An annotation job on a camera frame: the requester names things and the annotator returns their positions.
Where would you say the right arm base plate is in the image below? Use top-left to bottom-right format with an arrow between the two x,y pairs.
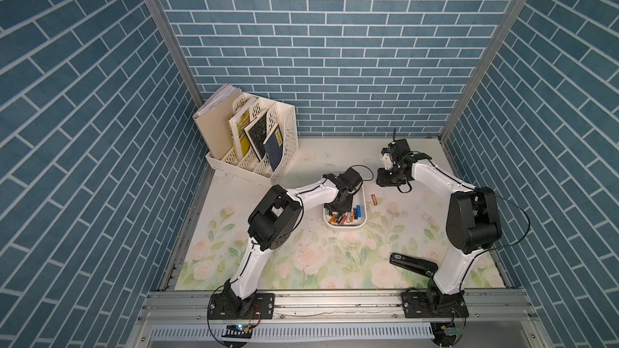
401,291 -> 469,318

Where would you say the black cover book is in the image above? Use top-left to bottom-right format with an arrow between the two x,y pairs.
243,110 -> 268,160

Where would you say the black stapler right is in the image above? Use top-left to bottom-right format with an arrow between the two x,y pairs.
389,253 -> 438,278

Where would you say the beige paper folder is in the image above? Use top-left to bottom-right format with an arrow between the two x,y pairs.
193,84 -> 242,160

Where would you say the white plastic storage box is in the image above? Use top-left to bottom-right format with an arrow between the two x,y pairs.
322,185 -> 369,231

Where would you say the white perforated file organizer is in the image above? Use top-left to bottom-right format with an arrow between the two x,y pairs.
193,84 -> 299,186

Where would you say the dark blue book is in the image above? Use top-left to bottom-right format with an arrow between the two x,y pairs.
263,125 -> 284,172

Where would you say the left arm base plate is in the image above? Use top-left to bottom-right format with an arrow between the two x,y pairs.
208,292 -> 275,320

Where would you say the white vented cable duct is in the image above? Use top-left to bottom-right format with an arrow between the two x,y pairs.
150,322 -> 435,343

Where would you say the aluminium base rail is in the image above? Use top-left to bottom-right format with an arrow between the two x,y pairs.
128,288 -> 551,347

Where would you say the yellow cover book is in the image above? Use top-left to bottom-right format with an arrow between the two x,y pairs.
229,93 -> 257,162

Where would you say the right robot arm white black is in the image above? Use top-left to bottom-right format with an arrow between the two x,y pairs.
377,139 -> 502,302

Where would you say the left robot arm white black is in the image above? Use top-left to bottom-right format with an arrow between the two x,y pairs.
223,168 -> 364,302

